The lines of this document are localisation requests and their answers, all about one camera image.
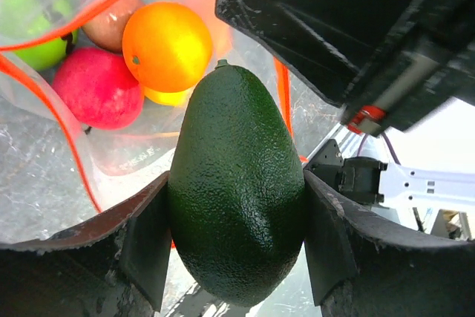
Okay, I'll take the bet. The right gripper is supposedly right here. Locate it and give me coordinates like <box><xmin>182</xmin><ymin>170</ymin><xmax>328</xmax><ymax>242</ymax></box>
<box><xmin>341</xmin><ymin>0</ymin><xmax>474</xmax><ymax>136</ymax></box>

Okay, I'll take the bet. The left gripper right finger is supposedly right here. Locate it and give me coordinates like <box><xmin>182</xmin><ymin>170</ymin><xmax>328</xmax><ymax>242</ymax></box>
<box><xmin>304</xmin><ymin>171</ymin><xmax>474</xmax><ymax>316</ymax></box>

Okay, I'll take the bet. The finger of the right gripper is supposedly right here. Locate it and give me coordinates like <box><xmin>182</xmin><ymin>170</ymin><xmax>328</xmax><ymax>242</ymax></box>
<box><xmin>215</xmin><ymin>0</ymin><xmax>412</xmax><ymax>107</ymax></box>

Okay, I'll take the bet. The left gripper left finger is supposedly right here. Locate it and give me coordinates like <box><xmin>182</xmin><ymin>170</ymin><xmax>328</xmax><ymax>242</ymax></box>
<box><xmin>1</xmin><ymin>173</ymin><xmax>171</xmax><ymax>316</ymax></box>

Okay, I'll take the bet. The dark green avocado toy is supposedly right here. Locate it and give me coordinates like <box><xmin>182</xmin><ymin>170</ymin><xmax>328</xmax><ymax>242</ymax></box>
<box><xmin>167</xmin><ymin>60</ymin><xmax>309</xmax><ymax>307</ymax></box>

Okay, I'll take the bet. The orange toy fruit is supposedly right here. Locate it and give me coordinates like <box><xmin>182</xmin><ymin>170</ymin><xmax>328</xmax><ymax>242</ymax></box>
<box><xmin>122</xmin><ymin>1</ymin><xmax>213</xmax><ymax>93</ymax></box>

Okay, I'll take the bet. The yellow lemon toy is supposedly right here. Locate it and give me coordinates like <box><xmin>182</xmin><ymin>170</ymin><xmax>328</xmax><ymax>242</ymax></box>
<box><xmin>143</xmin><ymin>87</ymin><xmax>190</xmax><ymax>107</ymax></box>

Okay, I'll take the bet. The red apple toy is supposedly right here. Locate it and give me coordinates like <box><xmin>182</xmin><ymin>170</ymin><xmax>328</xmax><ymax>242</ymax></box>
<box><xmin>52</xmin><ymin>47</ymin><xmax>144</xmax><ymax>130</ymax></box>

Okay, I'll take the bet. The clear zip top bag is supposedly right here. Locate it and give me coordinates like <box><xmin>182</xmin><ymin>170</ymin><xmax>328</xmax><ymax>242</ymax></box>
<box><xmin>1</xmin><ymin>0</ymin><xmax>309</xmax><ymax>244</ymax></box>

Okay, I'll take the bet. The brown egg toy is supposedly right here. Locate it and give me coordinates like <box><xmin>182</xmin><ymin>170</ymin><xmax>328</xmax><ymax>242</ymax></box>
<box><xmin>82</xmin><ymin>0</ymin><xmax>145</xmax><ymax>53</ymax></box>

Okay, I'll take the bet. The green watermelon toy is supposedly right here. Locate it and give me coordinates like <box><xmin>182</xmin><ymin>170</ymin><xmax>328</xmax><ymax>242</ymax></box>
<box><xmin>1</xmin><ymin>0</ymin><xmax>78</xmax><ymax>71</ymax></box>

